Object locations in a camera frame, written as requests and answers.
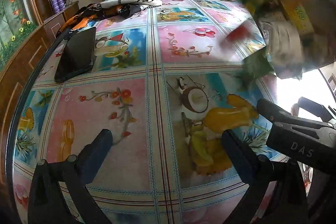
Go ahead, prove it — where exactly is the flower painted panel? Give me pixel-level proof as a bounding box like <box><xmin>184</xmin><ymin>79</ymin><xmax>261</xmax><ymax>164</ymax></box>
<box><xmin>0</xmin><ymin>0</ymin><xmax>37</xmax><ymax>67</ymax></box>

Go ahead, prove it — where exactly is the black smartphone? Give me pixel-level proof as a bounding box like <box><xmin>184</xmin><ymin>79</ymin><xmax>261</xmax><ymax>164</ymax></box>
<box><xmin>54</xmin><ymin>27</ymin><xmax>97</xmax><ymax>83</ymax></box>

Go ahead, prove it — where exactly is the wooden cabinet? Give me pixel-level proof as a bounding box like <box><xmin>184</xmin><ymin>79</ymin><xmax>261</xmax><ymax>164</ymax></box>
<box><xmin>0</xmin><ymin>1</ymin><xmax>79</xmax><ymax>188</ymax></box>

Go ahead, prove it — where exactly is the fruit print tablecloth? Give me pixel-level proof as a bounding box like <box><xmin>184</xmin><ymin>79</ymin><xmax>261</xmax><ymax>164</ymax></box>
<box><xmin>8</xmin><ymin>0</ymin><xmax>289</xmax><ymax>224</ymax></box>

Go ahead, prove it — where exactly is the red snack packet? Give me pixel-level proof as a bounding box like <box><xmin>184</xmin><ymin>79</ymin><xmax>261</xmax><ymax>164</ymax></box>
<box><xmin>219</xmin><ymin>21</ymin><xmax>254</xmax><ymax>47</ymax></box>

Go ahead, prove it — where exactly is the patterned scarf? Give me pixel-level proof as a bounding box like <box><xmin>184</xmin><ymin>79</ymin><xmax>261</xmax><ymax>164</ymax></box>
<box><xmin>55</xmin><ymin>0</ymin><xmax>163</xmax><ymax>39</ymax></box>

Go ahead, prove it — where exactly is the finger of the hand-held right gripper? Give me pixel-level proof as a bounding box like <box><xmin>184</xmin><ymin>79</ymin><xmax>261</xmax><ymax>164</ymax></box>
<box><xmin>256</xmin><ymin>98</ymin><xmax>297</xmax><ymax>125</ymax></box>
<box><xmin>298</xmin><ymin>97</ymin><xmax>336</xmax><ymax>126</ymax></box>

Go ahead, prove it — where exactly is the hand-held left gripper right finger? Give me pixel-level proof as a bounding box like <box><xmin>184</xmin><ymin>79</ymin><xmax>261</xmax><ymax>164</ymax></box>
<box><xmin>221</xmin><ymin>130</ymin><xmax>310</xmax><ymax>224</ymax></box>

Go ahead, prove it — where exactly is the cardboard box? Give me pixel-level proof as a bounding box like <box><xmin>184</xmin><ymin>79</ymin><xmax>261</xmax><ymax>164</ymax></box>
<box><xmin>205</xmin><ymin>0</ymin><xmax>336</xmax><ymax>80</ymax></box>

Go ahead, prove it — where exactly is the yellow noodle packet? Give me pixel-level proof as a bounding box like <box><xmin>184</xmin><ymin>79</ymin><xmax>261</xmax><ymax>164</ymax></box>
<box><xmin>283</xmin><ymin>0</ymin><xmax>315</xmax><ymax>35</ymax></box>

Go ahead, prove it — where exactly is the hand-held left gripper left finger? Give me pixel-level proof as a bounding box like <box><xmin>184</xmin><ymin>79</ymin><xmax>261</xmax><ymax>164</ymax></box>
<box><xmin>28</xmin><ymin>129</ymin><xmax>113</xmax><ymax>224</ymax></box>

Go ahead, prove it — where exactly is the silver foil bag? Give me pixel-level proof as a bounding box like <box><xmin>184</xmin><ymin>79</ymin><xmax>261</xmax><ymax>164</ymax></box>
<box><xmin>259</xmin><ymin>14</ymin><xmax>306</xmax><ymax>80</ymax></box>

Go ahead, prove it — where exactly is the green snack packet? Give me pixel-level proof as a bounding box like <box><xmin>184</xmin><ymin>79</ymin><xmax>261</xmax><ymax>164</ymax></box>
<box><xmin>241</xmin><ymin>49</ymin><xmax>275</xmax><ymax>83</ymax></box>

